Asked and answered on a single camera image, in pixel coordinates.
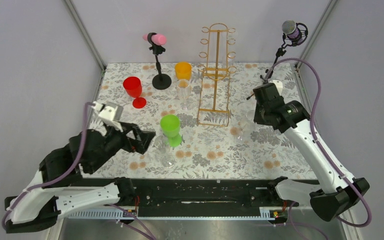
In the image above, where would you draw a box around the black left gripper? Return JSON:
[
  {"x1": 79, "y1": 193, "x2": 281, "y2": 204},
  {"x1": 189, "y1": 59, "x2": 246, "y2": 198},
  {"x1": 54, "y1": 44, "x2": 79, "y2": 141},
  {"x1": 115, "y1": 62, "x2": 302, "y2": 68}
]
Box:
[{"x1": 89, "y1": 119, "x2": 157, "y2": 173}]

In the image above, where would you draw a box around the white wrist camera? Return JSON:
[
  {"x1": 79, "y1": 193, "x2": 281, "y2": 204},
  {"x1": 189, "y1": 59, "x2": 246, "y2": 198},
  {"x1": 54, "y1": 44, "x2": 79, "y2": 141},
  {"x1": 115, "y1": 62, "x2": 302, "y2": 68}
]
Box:
[
  {"x1": 92, "y1": 101, "x2": 124, "y2": 132},
  {"x1": 270, "y1": 79, "x2": 284, "y2": 95}
]

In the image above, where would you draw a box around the gold wire wine glass rack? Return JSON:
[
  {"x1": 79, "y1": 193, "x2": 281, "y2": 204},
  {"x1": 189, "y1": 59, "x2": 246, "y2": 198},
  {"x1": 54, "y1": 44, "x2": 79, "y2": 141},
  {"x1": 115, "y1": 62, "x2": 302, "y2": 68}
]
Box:
[{"x1": 197, "y1": 23, "x2": 237, "y2": 127}]

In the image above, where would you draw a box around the red plastic wine glass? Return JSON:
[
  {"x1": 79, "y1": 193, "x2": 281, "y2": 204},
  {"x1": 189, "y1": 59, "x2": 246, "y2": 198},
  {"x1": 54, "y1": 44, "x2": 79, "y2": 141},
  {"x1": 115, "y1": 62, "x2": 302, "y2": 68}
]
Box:
[{"x1": 122, "y1": 76, "x2": 147, "y2": 109}]

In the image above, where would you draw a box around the black stand with pink microphone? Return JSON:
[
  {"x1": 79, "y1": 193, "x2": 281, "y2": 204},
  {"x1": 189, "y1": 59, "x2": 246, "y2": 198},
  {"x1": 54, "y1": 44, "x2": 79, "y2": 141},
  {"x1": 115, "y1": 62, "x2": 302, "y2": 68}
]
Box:
[{"x1": 142, "y1": 32, "x2": 172, "y2": 90}]

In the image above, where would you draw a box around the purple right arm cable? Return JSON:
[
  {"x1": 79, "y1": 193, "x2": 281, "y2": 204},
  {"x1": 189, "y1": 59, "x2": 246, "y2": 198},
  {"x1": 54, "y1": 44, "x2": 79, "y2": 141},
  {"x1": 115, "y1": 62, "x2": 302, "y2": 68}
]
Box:
[{"x1": 264, "y1": 58, "x2": 373, "y2": 240}]

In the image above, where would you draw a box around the clear wine glass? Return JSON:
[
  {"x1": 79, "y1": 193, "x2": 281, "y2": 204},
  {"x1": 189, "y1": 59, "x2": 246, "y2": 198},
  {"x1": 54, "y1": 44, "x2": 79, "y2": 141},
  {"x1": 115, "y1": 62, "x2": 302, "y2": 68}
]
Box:
[
  {"x1": 218, "y1": 30, "x2": 236, "y2": 75},
  {"x1": 153, "y1": 135, "x2": 176, "y2": 168},
  {"x1": 176, "y1": 79, "x2": 192, "y2": 111},
  {"x1": 237, "y1": 110, "x2": 255, "y2": 141}
]

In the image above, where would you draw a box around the yellow plastic wine glass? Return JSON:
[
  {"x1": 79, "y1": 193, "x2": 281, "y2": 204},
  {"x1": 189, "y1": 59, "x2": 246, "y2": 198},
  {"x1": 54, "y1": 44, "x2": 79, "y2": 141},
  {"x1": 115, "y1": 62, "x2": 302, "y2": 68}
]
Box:
[{"x1": 174, "y1": 61, "x2": 192, "y2": 81}]

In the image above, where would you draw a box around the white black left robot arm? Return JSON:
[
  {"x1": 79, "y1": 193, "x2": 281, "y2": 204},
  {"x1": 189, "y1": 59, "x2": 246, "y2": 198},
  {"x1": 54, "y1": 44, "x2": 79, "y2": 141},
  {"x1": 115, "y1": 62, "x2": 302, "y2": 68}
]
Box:
[{"x1": 2, "y1": 122, "x2": 156, "y2": 234}]

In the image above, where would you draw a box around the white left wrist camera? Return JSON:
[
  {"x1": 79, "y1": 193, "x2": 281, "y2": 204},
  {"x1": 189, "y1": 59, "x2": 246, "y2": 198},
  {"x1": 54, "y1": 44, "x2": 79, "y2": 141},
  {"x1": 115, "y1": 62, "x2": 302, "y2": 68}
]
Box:
[{"x1": 92, "y1": 101, "x2": 124, "y2": 132}]

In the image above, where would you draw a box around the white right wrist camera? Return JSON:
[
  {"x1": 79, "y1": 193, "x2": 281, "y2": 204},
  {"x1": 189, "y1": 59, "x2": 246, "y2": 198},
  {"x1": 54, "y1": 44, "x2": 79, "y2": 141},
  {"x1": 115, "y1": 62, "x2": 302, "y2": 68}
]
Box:
[{"x1": 270, "y1": 79, "x2": 284, "y2": 95}]

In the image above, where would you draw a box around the green plastic wine glass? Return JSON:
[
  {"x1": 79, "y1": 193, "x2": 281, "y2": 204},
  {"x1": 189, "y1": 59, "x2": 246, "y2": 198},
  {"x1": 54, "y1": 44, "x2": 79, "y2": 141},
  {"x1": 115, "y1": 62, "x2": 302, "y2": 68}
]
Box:
[{"x1": 160, "y1": 114, "x2": 182, "y2": 148}]

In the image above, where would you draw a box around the floral patterned tablecloth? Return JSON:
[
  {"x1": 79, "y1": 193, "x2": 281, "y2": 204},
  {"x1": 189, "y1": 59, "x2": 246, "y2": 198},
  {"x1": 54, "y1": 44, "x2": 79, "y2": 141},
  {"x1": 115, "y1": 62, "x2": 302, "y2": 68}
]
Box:
[{"x1": 93, "y1": 63, "x2": 315, "y2": 180}]

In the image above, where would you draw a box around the tripod stand with purple microphone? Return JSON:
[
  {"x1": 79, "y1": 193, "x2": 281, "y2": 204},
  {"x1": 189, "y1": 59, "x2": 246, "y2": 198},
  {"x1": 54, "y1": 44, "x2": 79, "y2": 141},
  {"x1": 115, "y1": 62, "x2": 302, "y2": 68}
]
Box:
[{"x1": 272, "y1": 20, "x2": 309, "y2": 65}]

